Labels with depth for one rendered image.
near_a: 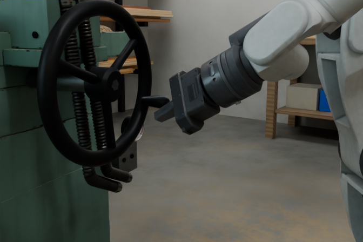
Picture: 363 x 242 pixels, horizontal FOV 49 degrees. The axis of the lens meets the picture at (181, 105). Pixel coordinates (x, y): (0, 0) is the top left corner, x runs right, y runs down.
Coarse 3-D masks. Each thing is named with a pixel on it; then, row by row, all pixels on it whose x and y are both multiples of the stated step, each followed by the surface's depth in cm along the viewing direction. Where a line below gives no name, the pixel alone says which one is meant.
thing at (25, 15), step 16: (0, 0) 73; (16, 0) 71; (32, 0) 69; (48, 0) 68; (0, 16) 73; (16, 16) 71; (32, 16) 69; (48, 16) 68; (96, 16) 79; (16, 32) 72; (32, 32) 70; (48, 32) 68; (96, 32) 79; (16, 48) 73; (32, 48) 71; (64, 48) 72
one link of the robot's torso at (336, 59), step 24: (360, 24) 80; (336, 48) 96; (360, 48) 81; (336, 72) 95; (360, 72) 83; (336, 96) 96; (360, 96) 86; (336, 120) 96; (360, 120) 87; (360, 144) 88; (360, 168) 89
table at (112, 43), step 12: (0, 36) 71; (108, 36) 97; (120, 36) 102; (0, 48) 71; (12, 48) 73; (96, 48) 80; (108, 48) 98; (120, 48) 102; (0, 60) 71; (12, 60) 71; (24, 60) 69; (36, 60) 68; (96, 60) 80
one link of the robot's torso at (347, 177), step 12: (348, 180) 99; (360, 180) 99; (348, 192) 100; (360, 192) 93; (348, 204) 101; (360, 204) 101; (348, 216) 102; (360, 216) 102; (360, 228) 102; (360, 240) 103
